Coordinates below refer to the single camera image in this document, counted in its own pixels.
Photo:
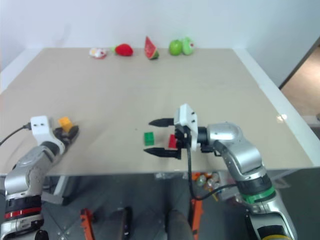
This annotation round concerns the orange metal stand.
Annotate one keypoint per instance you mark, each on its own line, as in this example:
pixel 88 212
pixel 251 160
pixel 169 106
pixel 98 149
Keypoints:
pixel 87 223
pixel 197 220

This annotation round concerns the orange cube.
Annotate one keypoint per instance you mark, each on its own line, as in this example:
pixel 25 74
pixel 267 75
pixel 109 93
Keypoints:
pixel 65 123

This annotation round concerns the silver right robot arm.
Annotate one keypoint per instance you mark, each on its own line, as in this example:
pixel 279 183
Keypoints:
pixel 240 155

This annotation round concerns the green plush pear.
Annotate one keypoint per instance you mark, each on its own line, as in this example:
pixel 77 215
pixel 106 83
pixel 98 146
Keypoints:
pixel 188 46

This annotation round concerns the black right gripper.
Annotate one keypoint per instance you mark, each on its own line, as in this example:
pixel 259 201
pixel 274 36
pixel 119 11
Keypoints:
pixel 182 140

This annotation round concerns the white plush toy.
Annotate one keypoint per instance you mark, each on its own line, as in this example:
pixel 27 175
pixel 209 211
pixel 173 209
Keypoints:
pixel 98 53

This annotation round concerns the green cube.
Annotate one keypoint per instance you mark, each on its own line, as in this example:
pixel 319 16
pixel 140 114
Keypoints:
pixel 149 138

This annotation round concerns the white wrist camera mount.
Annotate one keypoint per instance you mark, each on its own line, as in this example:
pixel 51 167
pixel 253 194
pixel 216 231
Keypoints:
pixel 41 127
pixel 188 120

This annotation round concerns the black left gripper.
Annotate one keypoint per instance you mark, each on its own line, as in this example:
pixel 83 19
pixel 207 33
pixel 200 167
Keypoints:
pixel 64 140

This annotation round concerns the white table leg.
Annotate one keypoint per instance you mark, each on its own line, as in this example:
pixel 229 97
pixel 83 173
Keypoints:
pixel 53 191

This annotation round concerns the brown wooden door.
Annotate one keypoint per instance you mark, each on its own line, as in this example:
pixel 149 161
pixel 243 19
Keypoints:
pixel 303 80

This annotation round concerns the green toy apple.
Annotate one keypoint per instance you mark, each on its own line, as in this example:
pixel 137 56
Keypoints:
pixel 175 47

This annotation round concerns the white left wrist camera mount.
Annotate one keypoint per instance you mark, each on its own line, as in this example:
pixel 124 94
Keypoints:
pixel 41 127

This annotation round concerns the box of colourful toys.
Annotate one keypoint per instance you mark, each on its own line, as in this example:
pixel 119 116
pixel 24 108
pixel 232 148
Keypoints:
pixel 208 181

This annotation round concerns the red cube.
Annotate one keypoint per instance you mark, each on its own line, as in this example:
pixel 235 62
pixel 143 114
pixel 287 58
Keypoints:
pixel 172 143

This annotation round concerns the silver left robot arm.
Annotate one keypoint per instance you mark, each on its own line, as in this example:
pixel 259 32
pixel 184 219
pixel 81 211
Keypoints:
pixel 27 165

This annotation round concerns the red plush strawberry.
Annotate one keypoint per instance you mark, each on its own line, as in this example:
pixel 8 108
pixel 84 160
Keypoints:
pixel 123 49

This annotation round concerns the plush watermelon slice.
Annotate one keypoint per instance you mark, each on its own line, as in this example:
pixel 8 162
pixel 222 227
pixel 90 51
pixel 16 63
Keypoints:
pixel 150 50

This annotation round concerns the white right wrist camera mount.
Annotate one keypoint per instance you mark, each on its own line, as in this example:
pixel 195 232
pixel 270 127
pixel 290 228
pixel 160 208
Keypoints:
pixel 188 120

